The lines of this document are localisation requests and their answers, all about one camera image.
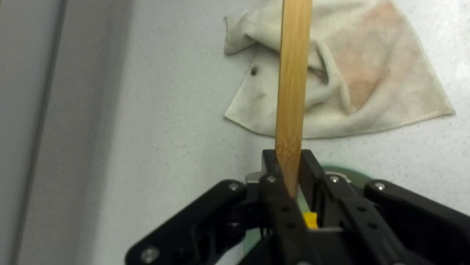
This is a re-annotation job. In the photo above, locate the cream stained cloth towel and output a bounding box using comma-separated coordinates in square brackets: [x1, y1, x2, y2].
[223, 0, 457, 139]

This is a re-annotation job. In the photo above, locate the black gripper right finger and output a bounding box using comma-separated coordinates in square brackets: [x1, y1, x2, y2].
[298, 148, 470, 265]

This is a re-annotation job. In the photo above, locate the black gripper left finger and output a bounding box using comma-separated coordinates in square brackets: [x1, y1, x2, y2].
[123, 148, 320, 265]

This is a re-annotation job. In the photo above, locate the yellow toy corn piece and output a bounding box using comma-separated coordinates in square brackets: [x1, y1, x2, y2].
[301, 210, 320, 231]

